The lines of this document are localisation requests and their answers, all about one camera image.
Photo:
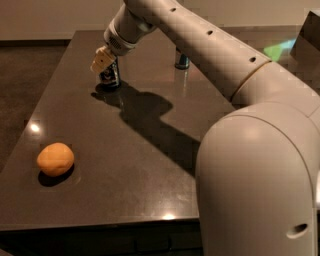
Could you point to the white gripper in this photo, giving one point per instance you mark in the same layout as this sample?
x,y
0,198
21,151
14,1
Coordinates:
x,y
119,45

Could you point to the blue pepsi can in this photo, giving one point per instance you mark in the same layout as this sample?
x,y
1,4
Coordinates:
x,y
110,77

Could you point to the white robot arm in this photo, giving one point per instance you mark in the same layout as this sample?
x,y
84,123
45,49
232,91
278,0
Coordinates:
x,y
257,168

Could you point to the red bull can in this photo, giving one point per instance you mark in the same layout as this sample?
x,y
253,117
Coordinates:
x,y
181,60

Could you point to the orange fruit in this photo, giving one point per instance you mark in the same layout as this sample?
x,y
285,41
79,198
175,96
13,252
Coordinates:
x,y
55,159

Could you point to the dark cabinet drawers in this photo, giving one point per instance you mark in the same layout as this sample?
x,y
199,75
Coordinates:
x,y
160,238

